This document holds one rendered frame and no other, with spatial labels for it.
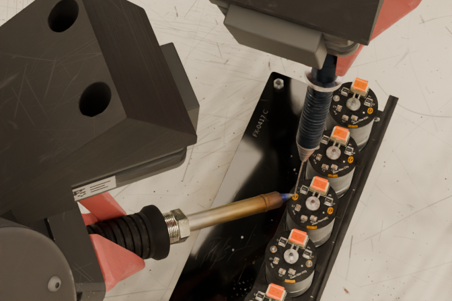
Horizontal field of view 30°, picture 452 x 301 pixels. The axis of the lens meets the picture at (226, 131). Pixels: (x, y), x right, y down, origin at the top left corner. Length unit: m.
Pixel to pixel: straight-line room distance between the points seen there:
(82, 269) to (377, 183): 0.24
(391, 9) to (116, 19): 0.09
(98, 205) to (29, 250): 0.18
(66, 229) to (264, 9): 0.13
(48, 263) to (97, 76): 0.05
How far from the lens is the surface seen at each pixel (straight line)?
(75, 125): 0.21
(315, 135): 0.37
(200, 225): 0.38
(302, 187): 0.41
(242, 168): 0.47
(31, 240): 0.18
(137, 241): 0.36
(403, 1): 0.27
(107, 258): 0.30
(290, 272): 0.40
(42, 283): 0.18
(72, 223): 0.29
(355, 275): 0.47
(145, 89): 0.22
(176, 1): 0.53
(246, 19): 0.19
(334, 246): 0.41
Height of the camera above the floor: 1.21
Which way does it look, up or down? 69 degrees down
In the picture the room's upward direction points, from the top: 8 degrees counter-clockwise
